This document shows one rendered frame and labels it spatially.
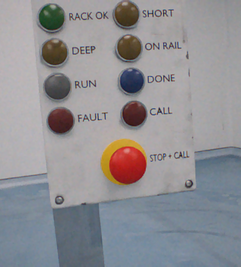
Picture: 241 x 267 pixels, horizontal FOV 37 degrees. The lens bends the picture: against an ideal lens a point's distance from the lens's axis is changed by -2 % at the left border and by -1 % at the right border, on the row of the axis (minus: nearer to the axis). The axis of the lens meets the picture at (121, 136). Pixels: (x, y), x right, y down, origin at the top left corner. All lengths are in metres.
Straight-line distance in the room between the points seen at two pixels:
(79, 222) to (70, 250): 0.04
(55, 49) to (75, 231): 0.23
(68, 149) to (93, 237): 0.14
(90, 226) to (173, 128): 0.17
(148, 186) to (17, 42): 3.83
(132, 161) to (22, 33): 3.87
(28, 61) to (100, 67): 3.78
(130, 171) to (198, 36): 4.55
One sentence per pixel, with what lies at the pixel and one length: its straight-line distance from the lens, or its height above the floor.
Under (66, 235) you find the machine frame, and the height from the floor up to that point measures 0.77.
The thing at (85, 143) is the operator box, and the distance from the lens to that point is 0.40.
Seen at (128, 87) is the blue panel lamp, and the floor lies 0.95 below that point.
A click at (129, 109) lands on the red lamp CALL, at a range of 0.40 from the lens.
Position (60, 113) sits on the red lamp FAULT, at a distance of 0.39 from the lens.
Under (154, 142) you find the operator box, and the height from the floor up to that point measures 0.89.
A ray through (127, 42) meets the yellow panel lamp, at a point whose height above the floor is 1.00.
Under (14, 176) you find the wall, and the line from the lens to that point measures 4.22.
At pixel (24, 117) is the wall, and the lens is 4.15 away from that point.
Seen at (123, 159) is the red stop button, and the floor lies 0.88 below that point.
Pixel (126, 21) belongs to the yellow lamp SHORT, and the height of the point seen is 1.02.
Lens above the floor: 0.95
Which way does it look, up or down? 7 degrees down
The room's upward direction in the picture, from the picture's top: 4 degrees counter-clockwise
